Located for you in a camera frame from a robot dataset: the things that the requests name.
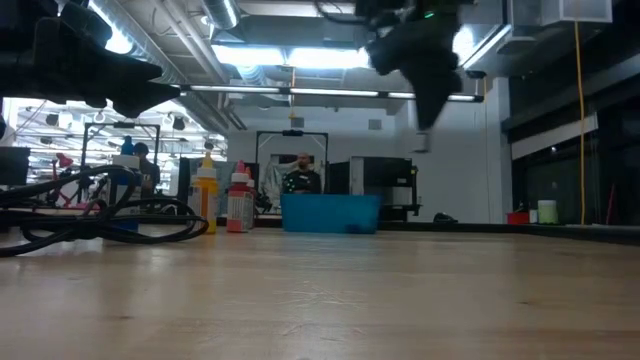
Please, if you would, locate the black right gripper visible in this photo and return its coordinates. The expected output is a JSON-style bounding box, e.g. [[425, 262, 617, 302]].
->
[[399, 19, 464, 133]]

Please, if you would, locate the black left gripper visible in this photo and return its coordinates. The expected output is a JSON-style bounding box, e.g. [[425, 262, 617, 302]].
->
[[0, 0, 182, 119]]

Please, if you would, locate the large blue food coloring bottle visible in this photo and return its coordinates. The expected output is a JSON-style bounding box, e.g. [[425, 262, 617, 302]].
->
[[107, 135, 144, 232]]

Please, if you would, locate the blue plastic bin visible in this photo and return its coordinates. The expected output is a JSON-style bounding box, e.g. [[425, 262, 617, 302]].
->
[[280, 194, 382, 235]]

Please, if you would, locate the large yellow food coloring bottle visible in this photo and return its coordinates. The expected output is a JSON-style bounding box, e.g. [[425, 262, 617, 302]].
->
[[192, 152, 220, 235]]

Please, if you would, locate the large pink food coloring bottle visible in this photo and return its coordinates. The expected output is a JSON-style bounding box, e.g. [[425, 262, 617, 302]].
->
[[226, 159, 254, 234]]

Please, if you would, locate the large red food coloring bottle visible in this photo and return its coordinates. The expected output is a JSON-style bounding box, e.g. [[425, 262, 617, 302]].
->
[[244, 166, 257, 230]]

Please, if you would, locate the black cabinet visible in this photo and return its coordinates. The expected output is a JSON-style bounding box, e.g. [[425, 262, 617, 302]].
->
[[349, 155, 422, 221]]

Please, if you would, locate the person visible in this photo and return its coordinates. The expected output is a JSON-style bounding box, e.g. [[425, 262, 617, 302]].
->
[[282, 152, 323, 196], [132, 142, 162, 199]]

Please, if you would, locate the black monitor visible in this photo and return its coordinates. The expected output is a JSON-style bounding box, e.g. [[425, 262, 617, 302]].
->
[[0, 146, 31, 187]]

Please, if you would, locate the long fluorescent light fixture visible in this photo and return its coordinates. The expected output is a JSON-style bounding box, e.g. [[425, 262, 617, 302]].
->
[[179, 83, 485, 104]]

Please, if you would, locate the pale green cup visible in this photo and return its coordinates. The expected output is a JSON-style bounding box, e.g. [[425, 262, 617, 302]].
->
[[537, 199, 558, 225]]

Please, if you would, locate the grey cloth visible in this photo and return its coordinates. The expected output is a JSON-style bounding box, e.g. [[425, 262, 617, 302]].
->
[[263, 158, 291, 201]]

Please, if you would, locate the black gantry frame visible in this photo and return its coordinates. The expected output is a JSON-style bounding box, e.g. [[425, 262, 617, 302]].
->
[[79, 121, 162, 201], [254, 129, 330, 166]]

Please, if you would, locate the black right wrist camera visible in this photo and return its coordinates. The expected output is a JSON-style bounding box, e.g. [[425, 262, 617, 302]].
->
[[366, 29, 409, 76]]

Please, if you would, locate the black aluminium table frame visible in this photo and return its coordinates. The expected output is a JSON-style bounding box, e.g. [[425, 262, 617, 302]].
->
[[214, 217, 640, 246]]

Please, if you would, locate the black power cable with plug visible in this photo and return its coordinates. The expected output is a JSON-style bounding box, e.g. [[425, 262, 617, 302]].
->
[[0, 164, 210, 259]]

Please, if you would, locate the round metal air duct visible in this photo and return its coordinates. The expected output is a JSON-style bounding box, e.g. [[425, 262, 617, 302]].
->
[[199, 0, 241, 30]]

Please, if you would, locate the thin yellow cord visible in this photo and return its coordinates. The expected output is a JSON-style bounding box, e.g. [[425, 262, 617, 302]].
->
[[573, 19, 587, 226]]

